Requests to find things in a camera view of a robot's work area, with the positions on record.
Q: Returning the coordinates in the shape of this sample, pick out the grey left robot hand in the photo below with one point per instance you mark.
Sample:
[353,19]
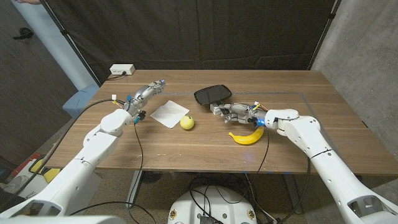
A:
[143,95]

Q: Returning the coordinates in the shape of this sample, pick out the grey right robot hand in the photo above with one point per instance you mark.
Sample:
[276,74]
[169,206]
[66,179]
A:
[241,113]

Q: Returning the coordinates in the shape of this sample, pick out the person's bare hand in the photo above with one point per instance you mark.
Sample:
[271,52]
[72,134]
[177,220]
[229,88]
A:
[28,1]

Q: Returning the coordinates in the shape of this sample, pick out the white paper towel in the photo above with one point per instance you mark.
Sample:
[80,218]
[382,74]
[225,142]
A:
[169,113]

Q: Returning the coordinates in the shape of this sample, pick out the black hand mirror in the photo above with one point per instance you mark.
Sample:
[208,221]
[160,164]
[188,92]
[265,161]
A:
[213,93]

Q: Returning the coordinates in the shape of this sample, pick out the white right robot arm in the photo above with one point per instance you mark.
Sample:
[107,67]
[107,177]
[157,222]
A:
[326,168]

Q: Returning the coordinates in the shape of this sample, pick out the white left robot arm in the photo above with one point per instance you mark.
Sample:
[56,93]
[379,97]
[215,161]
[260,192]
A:
[93,146]

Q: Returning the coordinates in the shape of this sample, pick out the yellow banana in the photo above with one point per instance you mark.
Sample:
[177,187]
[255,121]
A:
[247,139]

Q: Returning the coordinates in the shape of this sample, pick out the white power strip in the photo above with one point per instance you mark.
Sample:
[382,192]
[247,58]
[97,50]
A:
[122,68]

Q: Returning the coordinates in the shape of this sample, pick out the yellow lemon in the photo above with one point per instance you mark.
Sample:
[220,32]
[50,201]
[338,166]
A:
[187,122]

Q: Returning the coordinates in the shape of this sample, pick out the light blue bin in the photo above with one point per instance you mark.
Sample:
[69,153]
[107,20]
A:
[79,99]

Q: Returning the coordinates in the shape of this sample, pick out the black backdrop stand pole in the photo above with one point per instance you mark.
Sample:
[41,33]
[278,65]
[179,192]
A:
[73,48]
[323,31]

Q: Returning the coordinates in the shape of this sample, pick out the black round fan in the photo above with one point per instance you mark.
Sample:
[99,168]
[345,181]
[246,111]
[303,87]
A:
[152,177]

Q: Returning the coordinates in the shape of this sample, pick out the grey table leg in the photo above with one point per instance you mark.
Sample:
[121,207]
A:
[293,194]
[133,189]

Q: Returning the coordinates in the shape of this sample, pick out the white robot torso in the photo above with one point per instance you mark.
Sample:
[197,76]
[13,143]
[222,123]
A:
[214,205]

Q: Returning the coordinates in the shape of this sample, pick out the yellow and black floor item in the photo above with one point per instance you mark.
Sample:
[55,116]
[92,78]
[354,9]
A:
[49,174]

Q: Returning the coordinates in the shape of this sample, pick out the red floor item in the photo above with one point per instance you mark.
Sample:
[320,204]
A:
[23,165]

